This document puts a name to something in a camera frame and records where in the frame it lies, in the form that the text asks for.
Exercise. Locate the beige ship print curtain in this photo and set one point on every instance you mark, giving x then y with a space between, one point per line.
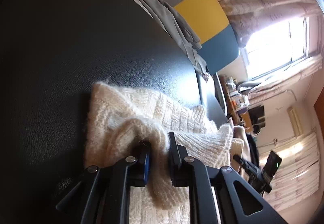
296 175

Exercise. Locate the beige knit garment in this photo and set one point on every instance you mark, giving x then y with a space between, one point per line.
240 132

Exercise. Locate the beige curtain with grey lining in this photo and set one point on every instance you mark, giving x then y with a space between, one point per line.
291 74

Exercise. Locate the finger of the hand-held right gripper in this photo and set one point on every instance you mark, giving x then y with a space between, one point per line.
241 160

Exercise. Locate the cream knitted sweater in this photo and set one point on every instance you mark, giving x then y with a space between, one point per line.
141 112

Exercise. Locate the wall air conditioner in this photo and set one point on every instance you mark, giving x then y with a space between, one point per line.
295 121

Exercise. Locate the black monitor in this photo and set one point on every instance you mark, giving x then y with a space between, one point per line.
257 113

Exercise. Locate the cluttered wooden shelf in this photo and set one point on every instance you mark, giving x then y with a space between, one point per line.
236 110

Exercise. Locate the beige starfish print curtain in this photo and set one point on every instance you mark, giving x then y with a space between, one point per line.
265 6

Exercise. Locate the dark clothes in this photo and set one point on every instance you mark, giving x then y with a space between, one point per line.
253 150

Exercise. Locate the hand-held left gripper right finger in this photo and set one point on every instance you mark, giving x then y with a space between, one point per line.
174 158

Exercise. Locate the window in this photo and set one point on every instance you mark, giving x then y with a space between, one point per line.
276 46

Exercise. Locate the grey cloth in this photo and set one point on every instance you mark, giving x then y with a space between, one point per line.
177 26

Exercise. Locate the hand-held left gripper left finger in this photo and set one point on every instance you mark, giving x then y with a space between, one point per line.
146 165

